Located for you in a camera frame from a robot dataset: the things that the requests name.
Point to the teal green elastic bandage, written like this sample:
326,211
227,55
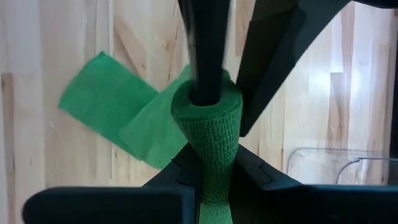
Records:
102,96

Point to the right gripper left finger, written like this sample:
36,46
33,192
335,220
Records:
124,205

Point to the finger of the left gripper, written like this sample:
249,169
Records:
205,46
273,46

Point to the clear plastic container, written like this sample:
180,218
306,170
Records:
357,160

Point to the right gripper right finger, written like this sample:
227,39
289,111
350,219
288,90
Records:
280,202

